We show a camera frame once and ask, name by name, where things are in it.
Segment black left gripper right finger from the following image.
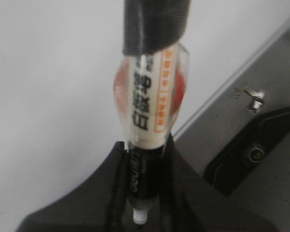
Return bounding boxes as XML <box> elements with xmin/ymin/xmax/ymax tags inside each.
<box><xmin>147</xmin><ymin>135</ymin><xmax>278</xmax><ymax>232</ymax></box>

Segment black white whiteboard marker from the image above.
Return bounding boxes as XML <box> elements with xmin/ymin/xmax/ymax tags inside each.
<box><xmin>114</xmin><ymin>0</ymin><xmax>190</xmax><ymax>226</ymax></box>

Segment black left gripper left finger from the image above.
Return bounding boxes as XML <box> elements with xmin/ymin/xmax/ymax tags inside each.
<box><xmin>16</xmin><ymin>142</ymin><xmax>128</xmax><ymax>232</ymax></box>

